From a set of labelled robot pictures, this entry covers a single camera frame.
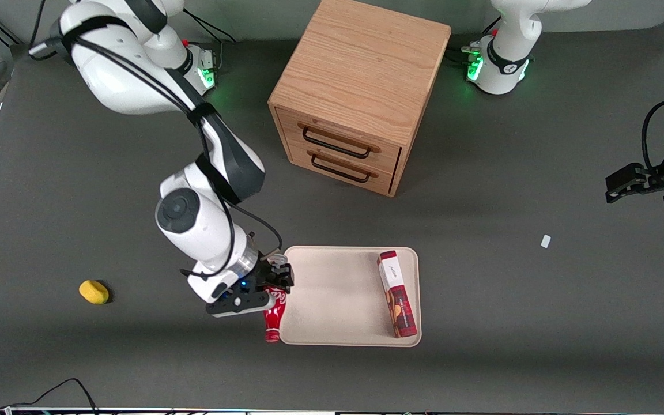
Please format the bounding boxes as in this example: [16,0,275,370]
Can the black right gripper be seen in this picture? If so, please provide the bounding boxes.
[239,258,294,296]

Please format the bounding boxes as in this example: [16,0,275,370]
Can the wooden drawer cabinet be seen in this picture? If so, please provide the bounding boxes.
[267,0,452,198]

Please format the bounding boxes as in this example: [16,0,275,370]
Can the black base cable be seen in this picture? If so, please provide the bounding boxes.
[182,8,237,74]
[446,16,502,65]

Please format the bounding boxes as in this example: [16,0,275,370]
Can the black left base cable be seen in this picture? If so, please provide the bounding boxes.
[446,16,502,65]

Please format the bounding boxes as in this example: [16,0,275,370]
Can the red white cookie box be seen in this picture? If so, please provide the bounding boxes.
[376,250,418,339]

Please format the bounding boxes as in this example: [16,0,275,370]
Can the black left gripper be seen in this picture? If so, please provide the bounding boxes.
[606,138,664,209]

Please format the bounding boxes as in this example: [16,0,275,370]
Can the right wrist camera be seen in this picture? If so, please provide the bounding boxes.
[205,288,273,319]

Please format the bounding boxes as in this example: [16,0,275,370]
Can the wooden drawer with short handle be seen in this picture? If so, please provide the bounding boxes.
[287,141,397,194]

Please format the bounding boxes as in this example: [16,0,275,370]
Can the yellow lemon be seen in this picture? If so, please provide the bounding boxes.
[78,280,110,305]

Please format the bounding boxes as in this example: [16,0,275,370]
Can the long black drawer handle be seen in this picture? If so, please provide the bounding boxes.
[301,126,372,159]

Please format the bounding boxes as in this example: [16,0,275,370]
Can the short black drawer handle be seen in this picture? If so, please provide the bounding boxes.
[310,153,372,184]

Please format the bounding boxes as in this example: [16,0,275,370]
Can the red coke bottle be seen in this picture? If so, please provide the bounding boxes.
[263,285,288,344]

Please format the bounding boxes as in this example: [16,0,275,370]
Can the black right base cable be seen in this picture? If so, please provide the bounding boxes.
[182,8,237,74]

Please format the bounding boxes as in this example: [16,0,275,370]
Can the black cable at table edge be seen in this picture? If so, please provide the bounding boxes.
[0,378,100,415]

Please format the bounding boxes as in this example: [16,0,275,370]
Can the wooden drawer with long handle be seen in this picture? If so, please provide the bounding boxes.
[275,107,403,173]

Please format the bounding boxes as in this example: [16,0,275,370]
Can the beige plastic tray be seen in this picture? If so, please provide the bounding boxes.
[278,246,422,348]

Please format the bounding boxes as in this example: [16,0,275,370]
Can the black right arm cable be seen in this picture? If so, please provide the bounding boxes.
[29,0,284,282]

